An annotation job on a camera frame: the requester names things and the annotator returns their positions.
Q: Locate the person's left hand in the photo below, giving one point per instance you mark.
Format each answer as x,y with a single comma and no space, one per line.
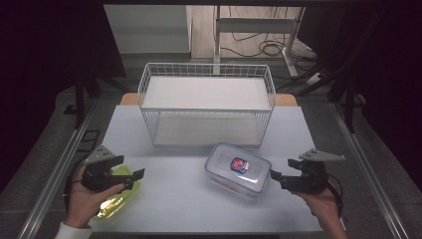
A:
83,202

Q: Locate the white power strip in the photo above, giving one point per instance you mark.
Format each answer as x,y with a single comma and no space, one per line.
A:
314,79

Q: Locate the white metal desk frame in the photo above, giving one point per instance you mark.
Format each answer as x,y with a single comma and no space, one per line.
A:
255,25

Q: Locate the person's right hand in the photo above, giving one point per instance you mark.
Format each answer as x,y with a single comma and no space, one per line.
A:
320,204

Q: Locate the clear blue-lidded food container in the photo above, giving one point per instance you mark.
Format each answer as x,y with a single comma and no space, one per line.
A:
237,169

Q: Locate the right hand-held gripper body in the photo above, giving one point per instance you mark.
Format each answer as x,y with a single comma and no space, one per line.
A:
308,179

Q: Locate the green plastic container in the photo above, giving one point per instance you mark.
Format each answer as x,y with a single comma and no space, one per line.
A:
116,202

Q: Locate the wooden table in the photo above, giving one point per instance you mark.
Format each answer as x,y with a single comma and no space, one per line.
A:
286,99

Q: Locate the aluminium rail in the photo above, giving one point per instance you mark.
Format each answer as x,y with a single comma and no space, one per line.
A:
368,166
56,169

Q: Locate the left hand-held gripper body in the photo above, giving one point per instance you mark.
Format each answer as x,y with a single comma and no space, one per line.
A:
96,174

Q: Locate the black metal stand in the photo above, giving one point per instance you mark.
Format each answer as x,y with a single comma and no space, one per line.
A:
79,99
348,99

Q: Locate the white cabinet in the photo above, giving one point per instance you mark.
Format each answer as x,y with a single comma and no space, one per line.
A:
146,30

